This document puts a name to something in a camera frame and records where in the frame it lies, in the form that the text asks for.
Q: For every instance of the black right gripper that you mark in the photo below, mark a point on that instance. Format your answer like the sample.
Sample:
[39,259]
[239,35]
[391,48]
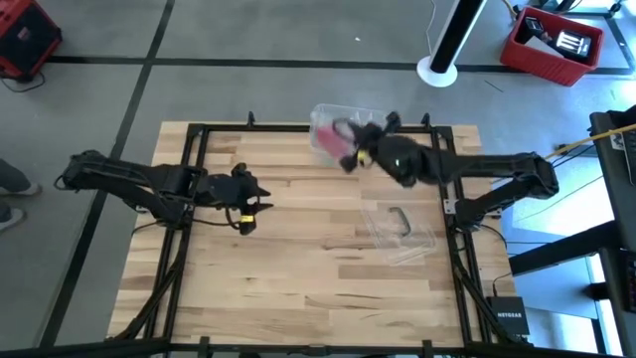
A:
[380,149]

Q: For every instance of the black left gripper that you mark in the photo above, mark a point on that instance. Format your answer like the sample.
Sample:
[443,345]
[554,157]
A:
[226,191]

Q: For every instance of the clear plastic bag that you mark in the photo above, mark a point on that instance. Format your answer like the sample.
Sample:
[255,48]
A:
[325,130]

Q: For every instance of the clear plastic storage box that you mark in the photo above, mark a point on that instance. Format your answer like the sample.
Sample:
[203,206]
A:
[323,117]

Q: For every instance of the clear plastic box lid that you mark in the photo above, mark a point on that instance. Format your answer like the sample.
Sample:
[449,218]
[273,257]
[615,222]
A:
[397,233]

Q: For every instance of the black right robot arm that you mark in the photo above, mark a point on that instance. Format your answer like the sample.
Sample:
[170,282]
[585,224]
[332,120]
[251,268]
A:
[472,166]

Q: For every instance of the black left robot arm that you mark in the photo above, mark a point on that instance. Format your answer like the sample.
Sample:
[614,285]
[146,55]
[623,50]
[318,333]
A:
[139,184]

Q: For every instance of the black pole white base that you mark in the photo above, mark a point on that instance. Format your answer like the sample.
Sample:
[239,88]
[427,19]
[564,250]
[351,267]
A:
[454,35]

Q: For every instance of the red plastic crate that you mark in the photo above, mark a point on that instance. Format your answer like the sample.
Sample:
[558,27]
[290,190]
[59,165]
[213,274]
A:
[546,67]

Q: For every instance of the small black device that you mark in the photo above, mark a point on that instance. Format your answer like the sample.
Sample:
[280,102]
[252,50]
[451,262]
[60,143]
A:
[534,26]

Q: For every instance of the black Netgear router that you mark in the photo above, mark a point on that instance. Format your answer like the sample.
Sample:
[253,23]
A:
[508,315]

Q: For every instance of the black silver device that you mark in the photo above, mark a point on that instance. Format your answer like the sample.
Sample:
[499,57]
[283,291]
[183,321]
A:
[572,45]

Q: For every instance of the person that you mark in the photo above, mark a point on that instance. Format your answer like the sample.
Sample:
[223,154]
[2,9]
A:
[12,181]

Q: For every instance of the black desk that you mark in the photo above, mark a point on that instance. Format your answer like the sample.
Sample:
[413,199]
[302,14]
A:
[608,199]

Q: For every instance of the red black generator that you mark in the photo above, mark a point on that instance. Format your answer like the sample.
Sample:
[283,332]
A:
[25,35]

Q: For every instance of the black metal table frame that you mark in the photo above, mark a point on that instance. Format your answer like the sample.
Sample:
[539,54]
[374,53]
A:
[191,149]

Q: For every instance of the black table-level camera box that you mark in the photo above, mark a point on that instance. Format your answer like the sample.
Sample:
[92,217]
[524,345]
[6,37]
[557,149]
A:
[318,350]

